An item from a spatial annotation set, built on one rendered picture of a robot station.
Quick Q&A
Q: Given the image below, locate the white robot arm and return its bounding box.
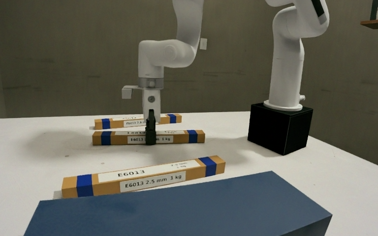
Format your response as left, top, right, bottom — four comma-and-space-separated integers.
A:
122, 0, 329, 112

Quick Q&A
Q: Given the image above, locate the tan welding electrode pack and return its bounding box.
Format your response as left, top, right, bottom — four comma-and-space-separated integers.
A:
94, 114, 182, 130
92, 130, 205, 145
62, 155, 226, 199

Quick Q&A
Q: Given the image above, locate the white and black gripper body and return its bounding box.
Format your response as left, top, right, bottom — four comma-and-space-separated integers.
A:
142, 87, 163, 123

